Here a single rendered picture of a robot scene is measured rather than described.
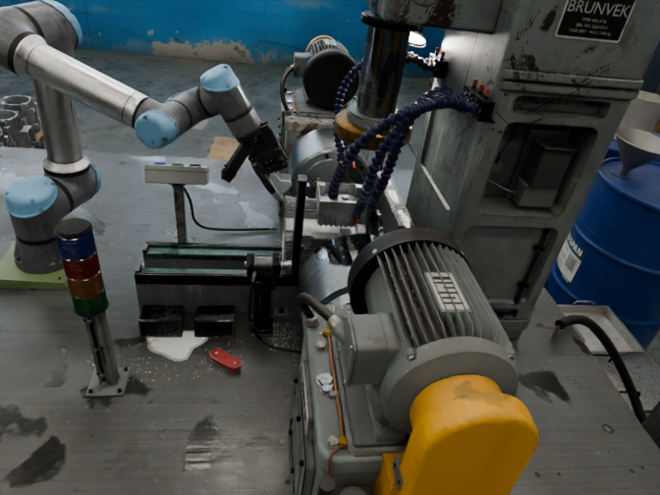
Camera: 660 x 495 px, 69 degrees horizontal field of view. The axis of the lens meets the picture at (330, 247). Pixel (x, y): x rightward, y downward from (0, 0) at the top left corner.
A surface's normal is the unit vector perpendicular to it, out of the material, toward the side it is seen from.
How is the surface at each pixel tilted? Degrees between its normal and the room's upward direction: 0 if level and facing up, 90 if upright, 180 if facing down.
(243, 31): 90
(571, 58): 90
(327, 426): 0
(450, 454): 90
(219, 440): 0
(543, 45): 90
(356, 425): 0
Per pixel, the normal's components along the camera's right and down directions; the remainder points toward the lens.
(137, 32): 0.10, 0.58
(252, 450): 0.11, -0.81
